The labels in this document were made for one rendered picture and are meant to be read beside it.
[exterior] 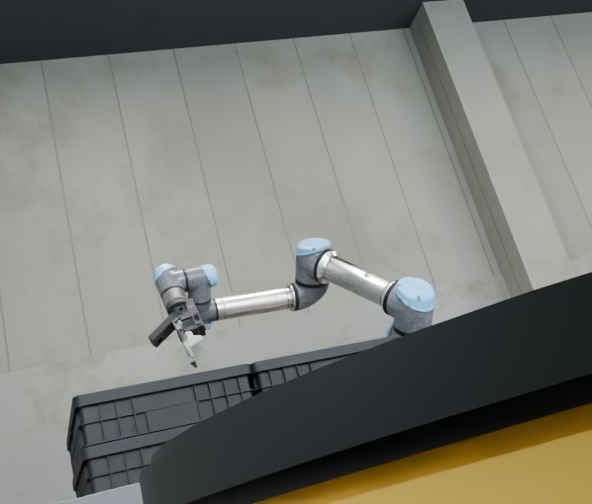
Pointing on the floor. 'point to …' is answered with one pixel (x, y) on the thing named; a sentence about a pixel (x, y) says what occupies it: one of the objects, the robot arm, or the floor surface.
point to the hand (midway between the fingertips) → (191, 360)
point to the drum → (437, 415)
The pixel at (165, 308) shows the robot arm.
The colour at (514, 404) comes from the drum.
